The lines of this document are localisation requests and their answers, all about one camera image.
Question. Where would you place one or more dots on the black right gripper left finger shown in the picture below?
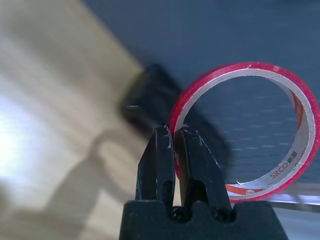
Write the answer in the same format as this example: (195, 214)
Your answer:
(155, 162)

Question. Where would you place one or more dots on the black plastic tool case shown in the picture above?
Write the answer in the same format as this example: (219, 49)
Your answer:
(150, 100)

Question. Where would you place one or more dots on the grey perforated pegboard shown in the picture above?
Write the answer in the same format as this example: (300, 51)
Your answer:
(225, 30)

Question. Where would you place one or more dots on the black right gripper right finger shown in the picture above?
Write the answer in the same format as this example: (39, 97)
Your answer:
(197, 162)

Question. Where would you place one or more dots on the red tape roll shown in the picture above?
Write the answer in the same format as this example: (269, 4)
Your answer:
(250, 68)

